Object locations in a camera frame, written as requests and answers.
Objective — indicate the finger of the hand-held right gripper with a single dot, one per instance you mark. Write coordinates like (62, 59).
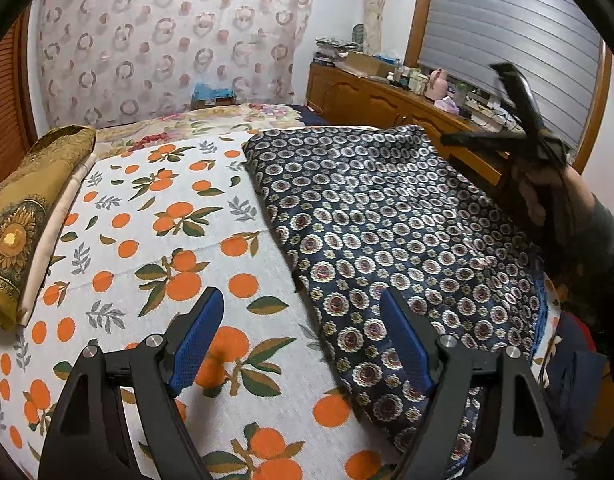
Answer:
(484, 139)
(519, 95)

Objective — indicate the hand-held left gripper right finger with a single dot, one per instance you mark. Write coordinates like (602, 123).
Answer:
(406, 347)

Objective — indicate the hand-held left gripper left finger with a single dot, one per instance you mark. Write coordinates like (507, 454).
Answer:
(197, 347)

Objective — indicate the navy patterned satin shirt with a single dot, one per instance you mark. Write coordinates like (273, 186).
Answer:
(387, 235)

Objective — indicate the person's right forearm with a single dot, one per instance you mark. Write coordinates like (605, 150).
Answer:
(602, 232)

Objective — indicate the person's right hand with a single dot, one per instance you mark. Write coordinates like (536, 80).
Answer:
(549, 197)

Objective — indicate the white power strip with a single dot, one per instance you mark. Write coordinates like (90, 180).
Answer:
(487, 115)

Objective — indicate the pink tissue pack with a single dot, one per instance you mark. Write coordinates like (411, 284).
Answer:
(446, 105)

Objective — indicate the pink kettle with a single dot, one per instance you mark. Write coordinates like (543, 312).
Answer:
(437, 85)

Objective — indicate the grey window blind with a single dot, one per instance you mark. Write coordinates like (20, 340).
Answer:
(487, 20)

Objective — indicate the group of white bottles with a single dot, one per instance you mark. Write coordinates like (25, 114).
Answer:
(409, 77)

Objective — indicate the orange fruit print blanket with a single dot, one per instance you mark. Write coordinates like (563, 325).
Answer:
(137, 260)

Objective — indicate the wooden cabinet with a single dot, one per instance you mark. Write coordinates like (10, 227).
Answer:
(367, 100)

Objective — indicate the cardboard box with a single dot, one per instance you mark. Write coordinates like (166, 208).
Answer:
(362, 63)

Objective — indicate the small white fan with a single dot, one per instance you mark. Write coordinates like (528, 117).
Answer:
(359, 33)

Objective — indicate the cream window curtain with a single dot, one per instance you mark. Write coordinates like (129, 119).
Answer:
(372, 10)

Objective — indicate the dark blue cloth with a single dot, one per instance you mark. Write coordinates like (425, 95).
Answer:
(577, 375)

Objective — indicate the dark blue bed sheet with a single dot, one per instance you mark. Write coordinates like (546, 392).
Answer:
(309, 115)

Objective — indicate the stack of papers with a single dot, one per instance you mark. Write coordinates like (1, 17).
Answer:
(332, 49)

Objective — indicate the beige folded cloth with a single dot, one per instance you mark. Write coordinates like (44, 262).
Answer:
(54, 235)

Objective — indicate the gold patterned cloth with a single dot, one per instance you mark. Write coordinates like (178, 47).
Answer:
(22, 220)

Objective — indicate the floral bed sheet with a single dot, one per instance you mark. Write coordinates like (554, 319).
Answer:
(187, 122)

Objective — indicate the small brown box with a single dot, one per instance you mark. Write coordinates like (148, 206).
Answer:
(214, 103)

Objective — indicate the blue plastic bag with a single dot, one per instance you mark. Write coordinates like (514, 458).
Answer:
(212, 91)

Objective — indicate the wooden louvered door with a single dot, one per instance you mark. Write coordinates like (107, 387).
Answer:
(7, 110)

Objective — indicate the circle patterned sheer curtain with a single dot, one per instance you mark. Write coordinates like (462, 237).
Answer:
(162, 35)

